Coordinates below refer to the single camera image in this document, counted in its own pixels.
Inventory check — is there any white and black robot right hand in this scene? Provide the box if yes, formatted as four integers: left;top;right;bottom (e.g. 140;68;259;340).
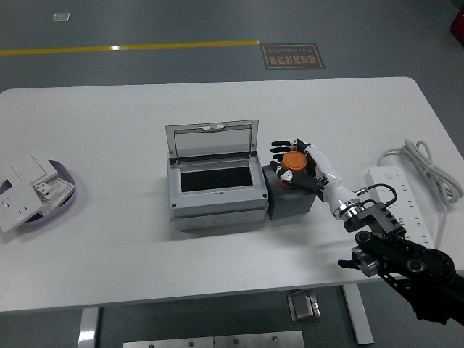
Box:
268;137;358;216

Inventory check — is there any orange cylinder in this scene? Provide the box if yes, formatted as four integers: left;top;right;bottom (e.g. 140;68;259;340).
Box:
276;151;309;190

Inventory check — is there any grey junction box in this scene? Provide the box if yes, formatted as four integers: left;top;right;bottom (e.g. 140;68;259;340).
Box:
165;119;270;232

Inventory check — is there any grey cube with round hole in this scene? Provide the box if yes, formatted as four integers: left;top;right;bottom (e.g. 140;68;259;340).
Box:
262;162;319;221

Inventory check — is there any grey metal box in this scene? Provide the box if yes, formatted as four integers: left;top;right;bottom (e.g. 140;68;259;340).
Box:
287;289;322;323

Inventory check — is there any white power strip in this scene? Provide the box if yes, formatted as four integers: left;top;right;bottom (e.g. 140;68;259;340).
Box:
364;165;436;248

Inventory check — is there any brown floor sign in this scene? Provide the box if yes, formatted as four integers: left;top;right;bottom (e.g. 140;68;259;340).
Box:
260;43;326;70

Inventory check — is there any white table leg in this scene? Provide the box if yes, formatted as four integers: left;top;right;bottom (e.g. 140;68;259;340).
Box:
77;307;101;348
342;283;375;346

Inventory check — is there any red object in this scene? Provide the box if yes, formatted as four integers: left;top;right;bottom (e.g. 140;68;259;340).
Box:
449;7;464;37

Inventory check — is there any yellow floor tape line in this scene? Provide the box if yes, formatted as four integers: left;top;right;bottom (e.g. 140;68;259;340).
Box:
0;39;261;57

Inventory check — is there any purple tray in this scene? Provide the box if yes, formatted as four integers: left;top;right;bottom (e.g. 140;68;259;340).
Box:
0;159;78;230

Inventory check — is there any small white socket module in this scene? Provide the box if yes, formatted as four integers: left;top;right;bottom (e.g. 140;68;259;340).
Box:
31;181;56;201

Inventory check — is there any white power cord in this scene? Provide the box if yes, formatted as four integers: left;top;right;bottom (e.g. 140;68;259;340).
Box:
376;138;464;249

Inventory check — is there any grey metal base plate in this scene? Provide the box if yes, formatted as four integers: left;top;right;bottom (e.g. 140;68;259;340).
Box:
213;330;305;348
122;336;215;348

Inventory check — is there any white light switch plate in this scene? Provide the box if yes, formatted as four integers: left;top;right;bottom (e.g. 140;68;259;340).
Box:
9;149;60;186

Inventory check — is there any white wall socket plate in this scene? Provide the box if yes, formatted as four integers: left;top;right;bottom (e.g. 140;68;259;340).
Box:
0;180;45;234

